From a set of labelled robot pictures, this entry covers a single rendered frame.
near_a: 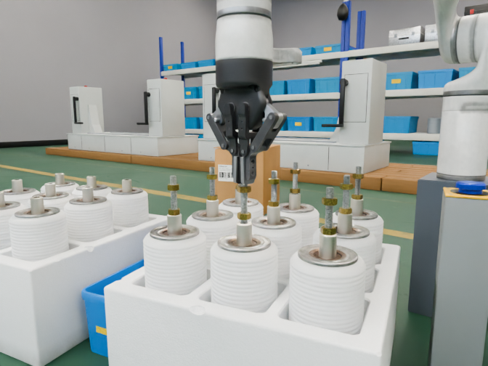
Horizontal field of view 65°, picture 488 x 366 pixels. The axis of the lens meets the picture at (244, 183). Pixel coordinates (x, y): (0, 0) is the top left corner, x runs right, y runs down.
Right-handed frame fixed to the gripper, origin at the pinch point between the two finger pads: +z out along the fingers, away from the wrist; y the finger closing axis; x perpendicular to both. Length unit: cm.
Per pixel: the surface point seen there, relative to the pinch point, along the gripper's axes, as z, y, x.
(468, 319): 23.1, 24.0, 24.2
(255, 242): 10.6, 1.1, 1.4
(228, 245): 10.3, -0.3, -2.8
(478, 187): 3.1, 23.1, 25.7
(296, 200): 8.6, -6.2, 21.9
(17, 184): 9, -65, -9
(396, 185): 31, -48, 184
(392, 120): -6, -155, 446
